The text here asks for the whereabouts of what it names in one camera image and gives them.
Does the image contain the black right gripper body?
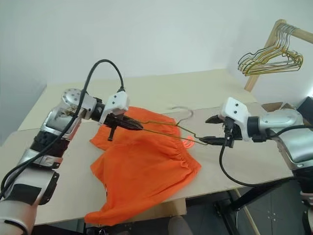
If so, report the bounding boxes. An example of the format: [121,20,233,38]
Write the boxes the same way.
[221,116,243,149]

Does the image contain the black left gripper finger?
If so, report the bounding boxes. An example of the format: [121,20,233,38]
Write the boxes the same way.
[121,123,142,132]
[122,117,144,129]

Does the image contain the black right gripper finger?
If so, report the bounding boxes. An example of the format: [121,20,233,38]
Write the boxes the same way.
[199,136,226,146]
[204,114,225,124]

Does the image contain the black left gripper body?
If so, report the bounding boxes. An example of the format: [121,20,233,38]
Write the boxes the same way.
[99,110,128,142]

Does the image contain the thin wire hanger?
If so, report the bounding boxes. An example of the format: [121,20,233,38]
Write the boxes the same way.
[139,106,210,146]

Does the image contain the orange shorts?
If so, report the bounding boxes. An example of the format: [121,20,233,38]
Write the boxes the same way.
[84,106,202,227]

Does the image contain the brown cardboard box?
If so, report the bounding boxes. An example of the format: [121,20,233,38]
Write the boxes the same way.
[261,101,298,114]

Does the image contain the wooden clothes rack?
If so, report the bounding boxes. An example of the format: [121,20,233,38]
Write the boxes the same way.
[244,19,313,93]

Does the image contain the brown cardboard sheet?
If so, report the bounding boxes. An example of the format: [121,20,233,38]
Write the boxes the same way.
[0,101,295,226]

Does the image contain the black object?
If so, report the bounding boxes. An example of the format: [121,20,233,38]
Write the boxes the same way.
[296,96,313,126]

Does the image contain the wooden stick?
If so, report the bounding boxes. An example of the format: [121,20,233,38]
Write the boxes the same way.
[233,188,260,235]

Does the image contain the beige rounded shape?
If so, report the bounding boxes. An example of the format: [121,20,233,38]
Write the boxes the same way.
[168,215,193,235]

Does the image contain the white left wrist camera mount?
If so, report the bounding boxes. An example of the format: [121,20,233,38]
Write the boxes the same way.
[107,91,130,116]

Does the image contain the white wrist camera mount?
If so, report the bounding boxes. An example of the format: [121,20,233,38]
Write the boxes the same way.
[107,91,130,116]
[221,96,252,142]

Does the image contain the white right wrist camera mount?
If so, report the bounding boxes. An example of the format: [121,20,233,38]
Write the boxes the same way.
[221,96,252,142]

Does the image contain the black metal table frame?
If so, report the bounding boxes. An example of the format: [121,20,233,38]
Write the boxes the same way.
[214,180,298,212]

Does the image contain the dark green wire hanger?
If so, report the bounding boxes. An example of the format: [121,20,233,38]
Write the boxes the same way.
[237,24,294,71]

